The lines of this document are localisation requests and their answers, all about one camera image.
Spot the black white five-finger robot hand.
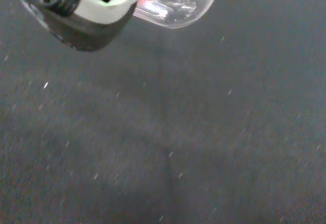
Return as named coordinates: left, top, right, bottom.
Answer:
left=9, top=0, right=262, bottom=53

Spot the black bench cloth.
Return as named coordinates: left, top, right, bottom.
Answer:
left=0, top=0, right=326, bottom=224

